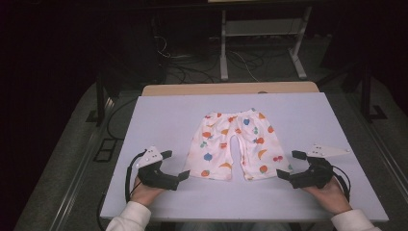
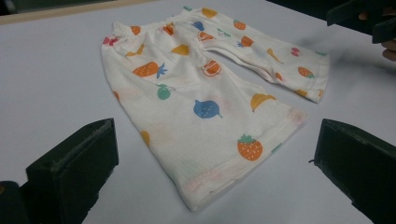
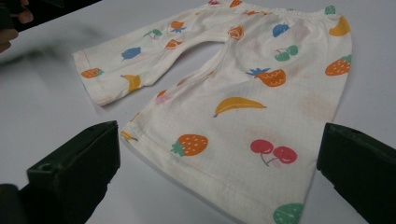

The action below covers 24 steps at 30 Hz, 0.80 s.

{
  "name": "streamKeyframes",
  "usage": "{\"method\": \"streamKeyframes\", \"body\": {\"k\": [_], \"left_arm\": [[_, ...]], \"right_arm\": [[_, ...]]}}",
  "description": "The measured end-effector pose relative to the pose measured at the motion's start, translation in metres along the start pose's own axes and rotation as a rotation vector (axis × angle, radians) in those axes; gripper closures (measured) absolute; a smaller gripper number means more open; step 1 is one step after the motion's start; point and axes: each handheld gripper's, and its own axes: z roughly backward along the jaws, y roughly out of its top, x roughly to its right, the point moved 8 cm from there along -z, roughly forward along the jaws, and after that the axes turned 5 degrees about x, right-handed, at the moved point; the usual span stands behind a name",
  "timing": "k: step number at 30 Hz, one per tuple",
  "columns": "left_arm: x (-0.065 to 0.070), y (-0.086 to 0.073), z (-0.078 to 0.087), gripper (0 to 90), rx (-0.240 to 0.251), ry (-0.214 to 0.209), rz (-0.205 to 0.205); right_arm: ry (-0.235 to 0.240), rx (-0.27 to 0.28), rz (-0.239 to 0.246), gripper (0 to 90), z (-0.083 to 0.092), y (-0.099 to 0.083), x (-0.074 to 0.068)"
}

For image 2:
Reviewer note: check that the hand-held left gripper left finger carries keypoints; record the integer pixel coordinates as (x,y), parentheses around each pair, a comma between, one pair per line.
(74,168)

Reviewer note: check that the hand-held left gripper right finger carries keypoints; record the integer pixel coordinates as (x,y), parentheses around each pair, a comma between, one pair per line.
(361,168)

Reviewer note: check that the white fruit print pants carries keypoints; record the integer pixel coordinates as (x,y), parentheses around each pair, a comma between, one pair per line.
(199,93)

